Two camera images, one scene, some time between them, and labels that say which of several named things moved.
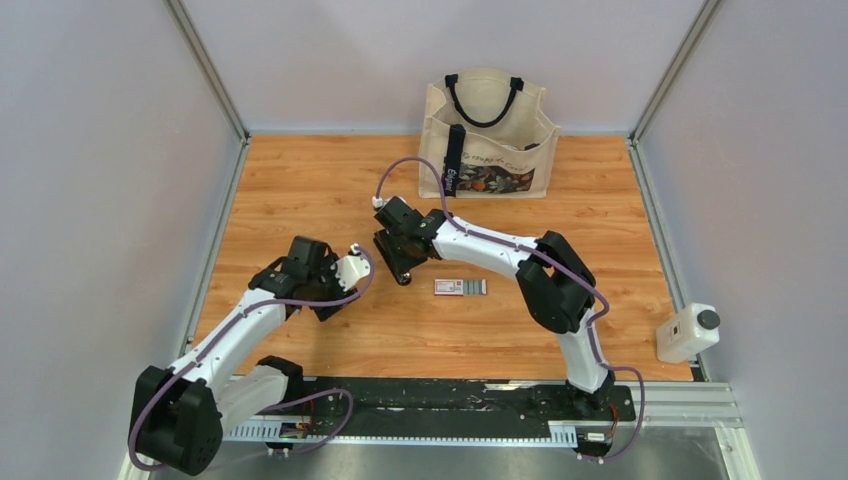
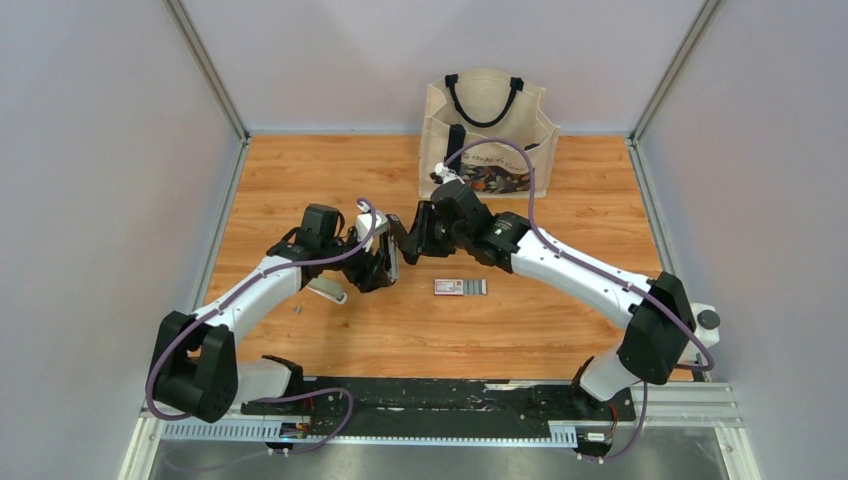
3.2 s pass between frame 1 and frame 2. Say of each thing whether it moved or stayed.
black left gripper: moved
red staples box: stayed
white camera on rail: stayed
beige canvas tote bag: stayed
